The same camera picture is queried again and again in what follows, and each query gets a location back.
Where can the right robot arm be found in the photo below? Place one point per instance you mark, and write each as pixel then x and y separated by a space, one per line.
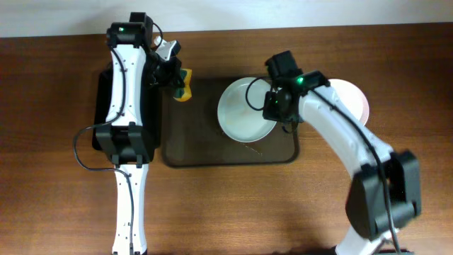
pixel 385 193

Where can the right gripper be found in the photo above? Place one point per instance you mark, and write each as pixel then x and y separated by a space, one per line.
pixel 270 106

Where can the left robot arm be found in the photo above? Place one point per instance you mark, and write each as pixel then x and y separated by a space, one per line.
pixel 130 125

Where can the green and yellow sponge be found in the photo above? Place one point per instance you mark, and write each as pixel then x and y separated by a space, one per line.
pixel 184 93

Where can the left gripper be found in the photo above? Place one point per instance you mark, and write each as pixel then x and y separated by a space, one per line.
pixel 173 76

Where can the white plate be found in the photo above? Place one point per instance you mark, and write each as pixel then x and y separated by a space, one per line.
pixel 352 98

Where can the brown plastic serving tray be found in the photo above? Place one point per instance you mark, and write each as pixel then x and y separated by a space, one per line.
pixel 192 136

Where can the black plastic tray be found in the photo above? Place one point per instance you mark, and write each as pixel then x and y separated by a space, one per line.
pixel 101 95

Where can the pale blue plate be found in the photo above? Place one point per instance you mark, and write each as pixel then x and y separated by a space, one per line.
pixel 236 118

